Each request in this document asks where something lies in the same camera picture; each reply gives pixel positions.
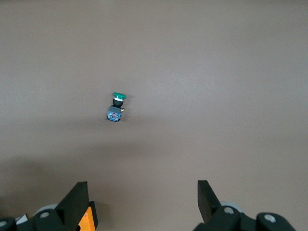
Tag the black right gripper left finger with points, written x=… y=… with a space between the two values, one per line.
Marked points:
x=72 y=207

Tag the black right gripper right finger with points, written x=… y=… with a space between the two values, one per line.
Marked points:
x=209 y=204

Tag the green push button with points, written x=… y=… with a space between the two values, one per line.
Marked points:
x=116 y=108

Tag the brown table cover mat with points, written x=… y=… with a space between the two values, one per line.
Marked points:
x=168 y=72

